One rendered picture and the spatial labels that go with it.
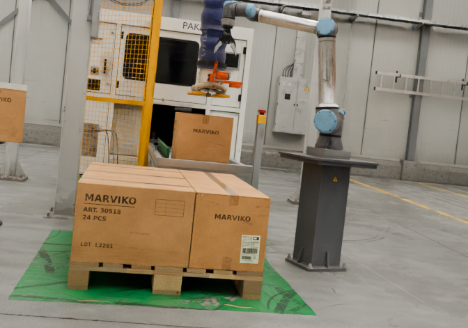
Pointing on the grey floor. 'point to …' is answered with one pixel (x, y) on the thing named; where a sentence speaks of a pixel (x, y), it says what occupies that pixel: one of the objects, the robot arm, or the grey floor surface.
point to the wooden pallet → (166, 277)
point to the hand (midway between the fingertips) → (225, 55)
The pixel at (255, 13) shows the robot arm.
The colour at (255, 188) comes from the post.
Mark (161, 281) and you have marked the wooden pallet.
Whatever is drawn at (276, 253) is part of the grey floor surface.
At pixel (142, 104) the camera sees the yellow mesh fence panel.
